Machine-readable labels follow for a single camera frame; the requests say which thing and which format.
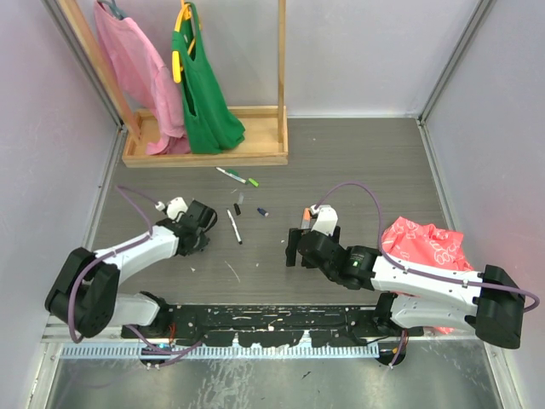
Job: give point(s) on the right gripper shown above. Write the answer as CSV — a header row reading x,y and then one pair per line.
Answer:
x,y
290,250

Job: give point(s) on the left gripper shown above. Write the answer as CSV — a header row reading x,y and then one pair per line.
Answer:
x,y
203,242

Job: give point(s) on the orange highlighter cap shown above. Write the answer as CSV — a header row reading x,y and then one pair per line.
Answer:
x,y
305,213

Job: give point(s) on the black white marker pen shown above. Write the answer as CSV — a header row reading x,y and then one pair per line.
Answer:
x,y
234,227

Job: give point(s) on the blue silver pen cap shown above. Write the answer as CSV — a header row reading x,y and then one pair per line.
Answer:
x,y
262,211

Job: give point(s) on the green white pen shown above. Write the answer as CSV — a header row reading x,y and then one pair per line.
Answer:
x,y
236,178

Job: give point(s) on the red patterned cloth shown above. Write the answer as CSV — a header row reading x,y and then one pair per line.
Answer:
x,y
430,247

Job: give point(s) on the green tank top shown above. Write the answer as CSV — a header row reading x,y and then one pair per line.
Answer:
x,y
211,128

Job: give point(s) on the wooden clothes rack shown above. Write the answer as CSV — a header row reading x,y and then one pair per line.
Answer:
x,y
265,137

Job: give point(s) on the pink shirt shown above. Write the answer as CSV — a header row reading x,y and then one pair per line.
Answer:
x,y
142,74

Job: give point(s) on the yellow hanger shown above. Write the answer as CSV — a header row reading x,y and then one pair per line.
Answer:
x,y
187,45

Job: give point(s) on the blue grey hanger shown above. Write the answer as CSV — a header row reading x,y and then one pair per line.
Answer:
x,y
115,11

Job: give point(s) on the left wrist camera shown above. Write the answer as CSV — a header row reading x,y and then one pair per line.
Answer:
x,y
174,209

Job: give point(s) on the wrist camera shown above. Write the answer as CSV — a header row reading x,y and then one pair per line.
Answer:
x,y
174,209
325,219

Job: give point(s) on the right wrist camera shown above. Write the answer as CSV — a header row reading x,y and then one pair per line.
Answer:
x,y
325,219

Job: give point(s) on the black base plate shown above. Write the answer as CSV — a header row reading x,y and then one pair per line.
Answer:
x,y
268,325

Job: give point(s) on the grey slotted cable duct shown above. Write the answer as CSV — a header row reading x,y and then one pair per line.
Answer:
x,y
122,351

